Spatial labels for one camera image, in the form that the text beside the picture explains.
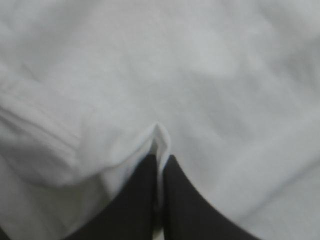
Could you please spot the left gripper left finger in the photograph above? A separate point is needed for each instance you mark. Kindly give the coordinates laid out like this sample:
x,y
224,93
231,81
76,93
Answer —
x,y
130,205

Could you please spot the white T-shirt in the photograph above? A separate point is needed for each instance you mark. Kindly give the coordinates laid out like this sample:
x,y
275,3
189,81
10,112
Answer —
x,y
175,75

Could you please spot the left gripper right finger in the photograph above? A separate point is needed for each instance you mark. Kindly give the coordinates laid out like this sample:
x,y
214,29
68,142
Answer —
x,y
190,210

